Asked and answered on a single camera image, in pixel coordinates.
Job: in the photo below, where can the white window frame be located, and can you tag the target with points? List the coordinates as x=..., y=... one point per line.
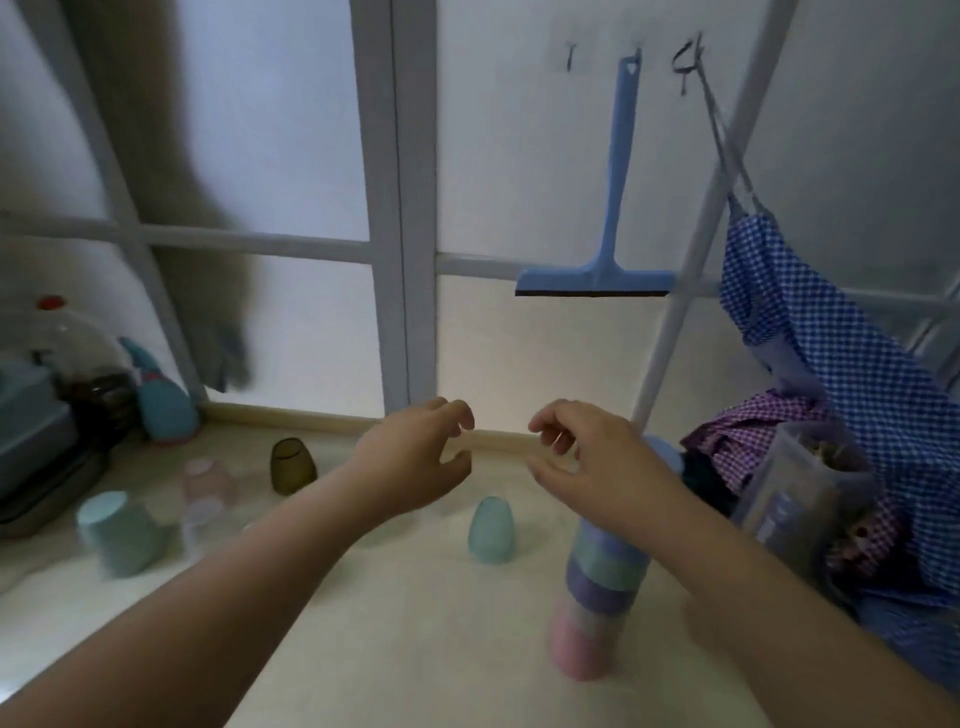
x=397, y=210

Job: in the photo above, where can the purple plastic cup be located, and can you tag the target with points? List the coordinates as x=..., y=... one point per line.
x=600, y=589

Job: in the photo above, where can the purple checkered cloth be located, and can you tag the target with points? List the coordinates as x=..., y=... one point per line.
x=750, y=435

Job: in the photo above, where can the pink plastic cup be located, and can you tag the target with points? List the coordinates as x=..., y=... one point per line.
x=585, y=637

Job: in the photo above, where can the light blue plastic cup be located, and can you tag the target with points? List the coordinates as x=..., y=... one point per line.
x=666, y=456

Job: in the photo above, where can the clear plastic container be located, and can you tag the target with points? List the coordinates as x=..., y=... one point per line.
x=802, y=487

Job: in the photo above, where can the teal pin-shaped bottle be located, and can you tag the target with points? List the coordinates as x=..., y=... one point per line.
x=166, y=409

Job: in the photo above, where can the clear pink cup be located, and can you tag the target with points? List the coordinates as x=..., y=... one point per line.
x=204, y=491

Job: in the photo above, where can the person's left hand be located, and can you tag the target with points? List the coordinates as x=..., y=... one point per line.
x=405, y=465

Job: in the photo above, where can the grey storage box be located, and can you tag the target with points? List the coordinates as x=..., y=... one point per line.
x=37, y=450

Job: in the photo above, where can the blue window squeegee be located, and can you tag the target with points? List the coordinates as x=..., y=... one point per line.
x=616, y=195

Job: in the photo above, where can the plastic bottle with red cap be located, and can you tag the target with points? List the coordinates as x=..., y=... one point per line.
x=86, y=375

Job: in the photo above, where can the person's left thumb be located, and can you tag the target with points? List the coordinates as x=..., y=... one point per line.
x=456, y=469

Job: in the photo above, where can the light teal plastic cup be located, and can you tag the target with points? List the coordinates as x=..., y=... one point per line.
x=120, y=534

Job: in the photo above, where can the black wall hook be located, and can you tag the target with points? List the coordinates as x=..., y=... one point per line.
x=570, y=56
x=686, y=64

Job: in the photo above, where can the person's left forearm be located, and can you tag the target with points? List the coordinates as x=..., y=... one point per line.
x=210, y=600

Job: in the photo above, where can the person's right forearm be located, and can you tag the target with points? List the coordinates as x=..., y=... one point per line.
x=780, y=615

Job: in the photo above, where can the green plastic cup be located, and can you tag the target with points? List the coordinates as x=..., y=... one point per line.
x=609, y=561

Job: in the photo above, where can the blue checkered apron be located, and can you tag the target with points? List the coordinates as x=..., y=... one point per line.
x=847, y=360

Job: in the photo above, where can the person's right thumb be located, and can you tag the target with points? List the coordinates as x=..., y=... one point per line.
x=547, y=480

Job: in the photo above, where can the olive transparent cup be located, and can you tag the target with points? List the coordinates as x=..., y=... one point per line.
x=292, y=466

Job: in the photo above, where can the person's right hand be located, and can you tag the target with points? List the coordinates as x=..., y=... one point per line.
x=615, y=472

